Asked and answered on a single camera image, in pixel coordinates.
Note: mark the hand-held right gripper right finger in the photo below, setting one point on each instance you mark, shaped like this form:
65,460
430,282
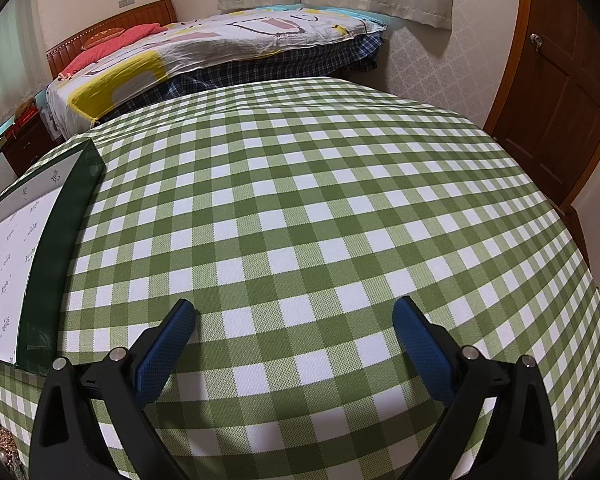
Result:
425,355

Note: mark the patterned white bedsheet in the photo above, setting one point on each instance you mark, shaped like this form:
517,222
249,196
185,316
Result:
205,45

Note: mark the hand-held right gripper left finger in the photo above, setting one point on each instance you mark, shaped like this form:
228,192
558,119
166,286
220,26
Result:
162,355

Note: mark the pink blanket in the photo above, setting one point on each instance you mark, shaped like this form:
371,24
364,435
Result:
115,42

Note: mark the dark green shallow box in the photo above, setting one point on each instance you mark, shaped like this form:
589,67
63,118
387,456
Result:
55,260

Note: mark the brown plush toy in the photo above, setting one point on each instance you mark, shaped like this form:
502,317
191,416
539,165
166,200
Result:
28,106

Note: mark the metal door lock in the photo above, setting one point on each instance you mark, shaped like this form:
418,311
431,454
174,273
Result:
536,41

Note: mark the red flat box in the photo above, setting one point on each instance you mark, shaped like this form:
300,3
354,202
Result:
24,122

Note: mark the brown wooden door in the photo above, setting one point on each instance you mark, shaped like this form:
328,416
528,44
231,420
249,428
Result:
560,85

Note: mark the red pillow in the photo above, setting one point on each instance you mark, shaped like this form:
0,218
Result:
102,37

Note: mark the wide pale green curtain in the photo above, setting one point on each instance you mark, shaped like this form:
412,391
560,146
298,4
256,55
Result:
10,60

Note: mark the dark wooden nightstand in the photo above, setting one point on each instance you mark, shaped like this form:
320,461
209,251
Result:
27,150

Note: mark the green checkered tablecloth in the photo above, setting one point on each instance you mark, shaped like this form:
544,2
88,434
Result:
330,185

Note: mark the blue plaid bed sheet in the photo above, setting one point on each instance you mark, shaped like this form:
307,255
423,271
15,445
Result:
260,65

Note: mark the wooden headboard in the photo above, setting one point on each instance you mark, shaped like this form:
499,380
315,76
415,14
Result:
130,17

